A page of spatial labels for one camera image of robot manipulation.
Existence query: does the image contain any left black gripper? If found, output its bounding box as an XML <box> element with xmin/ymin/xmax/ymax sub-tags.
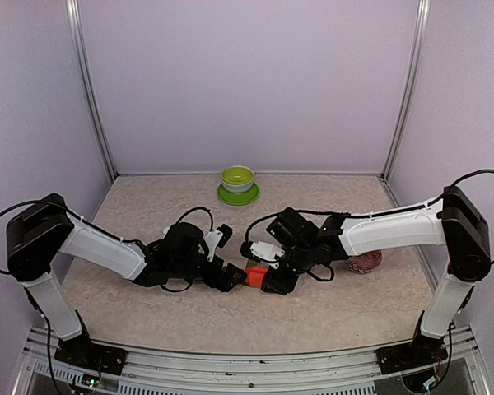
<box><xmin>170</xmin><ymin>254</ymin><xmax>247</xmax><ymax>292</ymax></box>

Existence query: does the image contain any red pill bottle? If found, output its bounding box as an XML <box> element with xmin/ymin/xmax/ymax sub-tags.
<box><xmin>245</xmin><ymin>266</ymin><xmax>268</xmax><ymax>289</ymax></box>

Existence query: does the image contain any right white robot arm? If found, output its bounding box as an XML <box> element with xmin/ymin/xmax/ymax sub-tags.
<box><xmin>240</xmin><ymin>170</ymin><xmax>494</xmax><ymax>365</ymax></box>

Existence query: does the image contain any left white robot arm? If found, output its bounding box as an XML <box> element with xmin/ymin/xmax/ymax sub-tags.
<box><xmin>0</xmin><ymin>193</ymin><xmax>247</xmax><ymax>366</ymax></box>

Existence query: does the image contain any green saucer plate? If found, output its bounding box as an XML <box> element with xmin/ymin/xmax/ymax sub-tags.
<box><xmin>217</xmin><ymin>183</ymin><xmax>259</xmax><ymax>206</ymax></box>

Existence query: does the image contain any red patterned oval tin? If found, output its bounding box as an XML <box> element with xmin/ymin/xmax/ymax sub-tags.
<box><xmin>345</xmin><ymin>250</ymin><xmax>383</xmax><ymax>274</ymax></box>

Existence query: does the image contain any green and white bowl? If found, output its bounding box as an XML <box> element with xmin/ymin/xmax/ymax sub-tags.
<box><xmin>221</xmin><ymin>165</ymin><xmax>255</xmax><ymax>193</ymax></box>

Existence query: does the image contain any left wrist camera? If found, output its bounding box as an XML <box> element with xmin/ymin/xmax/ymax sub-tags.
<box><xmin>203</xmin><ymin>224</ymin><xmax>233</xmax><ymax>262</ymax></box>

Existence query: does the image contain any front aluminium rail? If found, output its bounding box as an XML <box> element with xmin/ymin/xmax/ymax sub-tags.
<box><xmin>12</xmin><ymin>327</ymin><xmax>493</xmax><ymax>394</ymax></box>

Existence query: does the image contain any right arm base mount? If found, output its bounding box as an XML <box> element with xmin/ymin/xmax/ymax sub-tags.
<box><xmin>375</xmin><ymin>343</ymin><xmax>448</xmax><ymax>374</ymax></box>

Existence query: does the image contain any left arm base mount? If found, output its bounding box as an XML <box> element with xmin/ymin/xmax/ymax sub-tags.
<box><xmin>54</xmin><ymin>342</ymin><xmax>128</xmax><ymax>376</ymax></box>

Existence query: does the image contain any right aluminium frame post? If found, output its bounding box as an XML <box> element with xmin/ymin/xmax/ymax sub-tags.
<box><xmin>381</xmin><ymin>0</ymin><xmax>431</xmax><ymax>184</ymax></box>

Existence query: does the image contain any aluminium frame post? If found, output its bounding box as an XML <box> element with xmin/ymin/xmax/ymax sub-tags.
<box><xmin>381</xmin><ymin>0</ymin><xmax>431</xmax><ymax>184</ymax></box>
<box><xmin>66</xmin><ymin>0</ymin><xmax>119</xmax><ymax>183</ymax></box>

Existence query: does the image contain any left aluminium frame post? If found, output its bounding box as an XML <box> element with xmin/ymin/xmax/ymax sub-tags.
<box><xmin>66</xmin><ymin>0</ymin><xmax>119</xmax><ymax>183</ymax></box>

